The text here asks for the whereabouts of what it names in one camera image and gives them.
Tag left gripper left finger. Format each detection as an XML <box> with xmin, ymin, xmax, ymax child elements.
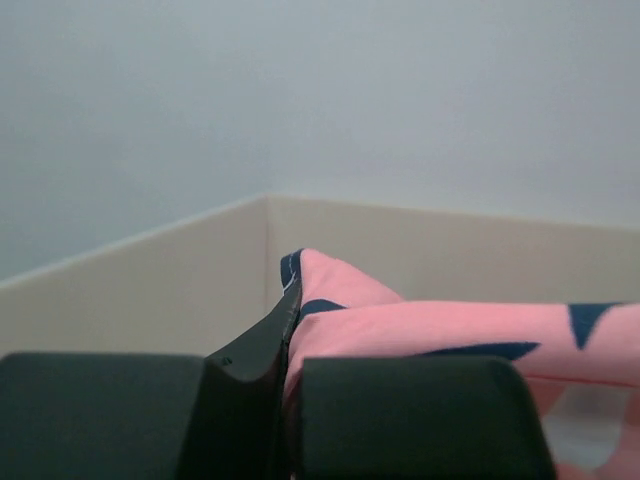
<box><xmin>1</xmin><ymin>288</ymin><xmax>301</xmax><ymax>479</ymax></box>

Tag pink shark print shorts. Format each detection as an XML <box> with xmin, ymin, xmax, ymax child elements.
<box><xmin>280</xmin><ymin>249</ymin><xmax>639</xmax><ymax>479</ymax></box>

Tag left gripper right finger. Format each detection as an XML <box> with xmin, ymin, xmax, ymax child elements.
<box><xmin>299</xmin><ymin>356</ymin><xmax>557</xmax><ymax>479</ymax></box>

